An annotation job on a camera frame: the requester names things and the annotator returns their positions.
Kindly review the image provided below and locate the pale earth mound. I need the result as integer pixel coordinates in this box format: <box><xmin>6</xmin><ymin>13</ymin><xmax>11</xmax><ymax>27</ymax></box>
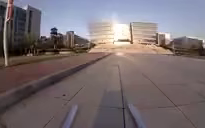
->
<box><xmin>89</xmin><ymin>41</ymin><xmax>174</xmax><ymax>56</ymax></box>

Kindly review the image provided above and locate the pale multi-storey building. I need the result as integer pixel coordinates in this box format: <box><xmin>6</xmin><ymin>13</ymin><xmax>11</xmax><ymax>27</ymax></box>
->
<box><xmin>88</xmin><ymin>21</ymin><xmax>115</xmax><ymax>44</ymax></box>
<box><xmin>129</xmin><ymin>21</ymin><xmax>159</xmax><ymax>45</ymax></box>

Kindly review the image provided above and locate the grey concrete slab road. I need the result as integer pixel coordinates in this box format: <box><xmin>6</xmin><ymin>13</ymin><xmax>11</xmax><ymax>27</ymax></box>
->
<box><xmin>0</xmin><ymin>51</ymin><xmax>205</xmax><ymax>128</ymax></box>

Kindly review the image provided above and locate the dark water tower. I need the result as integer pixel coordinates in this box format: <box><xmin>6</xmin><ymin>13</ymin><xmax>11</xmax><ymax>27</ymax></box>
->
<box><xmin>49</xmin><ymin>27</ymin><xmax>59</xmax><ymax>43</ymax></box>

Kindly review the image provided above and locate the robot's own part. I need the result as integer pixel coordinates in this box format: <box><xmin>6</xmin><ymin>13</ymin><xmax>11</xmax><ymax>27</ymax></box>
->
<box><xmin>127</xmin><ymin>103</ymin><xmax>148</xmax><ymax>128</ymax></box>
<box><xmin>60</xmin><ymin>104</ymin><xmax>79</xmax><ymax>128</ymax></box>

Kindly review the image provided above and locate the grey kerb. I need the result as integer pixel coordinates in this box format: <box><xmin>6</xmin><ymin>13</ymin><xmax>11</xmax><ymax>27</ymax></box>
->
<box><xmin>0</xmin><ymin>52</ymin><xmax>113</xmax><ymax>116</ymax></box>

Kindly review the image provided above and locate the small pale building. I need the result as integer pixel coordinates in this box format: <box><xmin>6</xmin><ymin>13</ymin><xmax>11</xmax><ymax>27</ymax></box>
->
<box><xmin>156</xmin><ymin>32</ymin><xmax>172</xmax><ymax>47</ymax></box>

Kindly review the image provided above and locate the grass strip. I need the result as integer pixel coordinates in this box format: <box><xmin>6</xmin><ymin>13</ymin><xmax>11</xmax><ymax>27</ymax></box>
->
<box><xmin>0</xmin><ymin>53</ymin><xmax>88</xmax><ymax>69</ymax></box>

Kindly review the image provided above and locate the low pale building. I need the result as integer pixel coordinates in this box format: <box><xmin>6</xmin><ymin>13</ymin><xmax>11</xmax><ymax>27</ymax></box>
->
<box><xmin>171</xmin><ymin>35</ymin><xmax>205</xmax><ymax>51</ymax></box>

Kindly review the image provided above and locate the tall grey building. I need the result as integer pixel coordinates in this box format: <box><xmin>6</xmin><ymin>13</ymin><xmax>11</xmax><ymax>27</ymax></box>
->
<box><xmin>0</xmin><ymin>0</ymin><xmax>43</xmax><ymax>56</ymax></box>

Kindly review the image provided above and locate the white pole with red sign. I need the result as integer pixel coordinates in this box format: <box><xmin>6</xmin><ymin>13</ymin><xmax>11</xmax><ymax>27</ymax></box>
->
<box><xmin>2</xmin><ymin>0</ymin><xmax>15</xmax><ymax>68</ymax></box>

